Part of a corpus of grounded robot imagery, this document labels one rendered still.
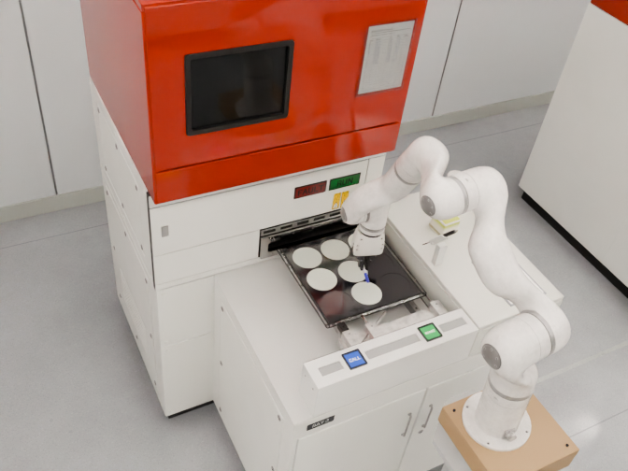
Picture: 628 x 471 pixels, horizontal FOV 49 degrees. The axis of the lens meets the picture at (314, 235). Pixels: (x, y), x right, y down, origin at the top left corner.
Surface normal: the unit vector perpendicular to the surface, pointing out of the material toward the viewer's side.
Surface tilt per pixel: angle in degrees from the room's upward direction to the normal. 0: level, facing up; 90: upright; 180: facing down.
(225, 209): 90
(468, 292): 0
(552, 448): 4
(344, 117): 90
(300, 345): 0
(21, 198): 90
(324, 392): 90
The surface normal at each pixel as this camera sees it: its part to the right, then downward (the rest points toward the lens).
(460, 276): 0.11, -0.73
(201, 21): 0.45, 0.64
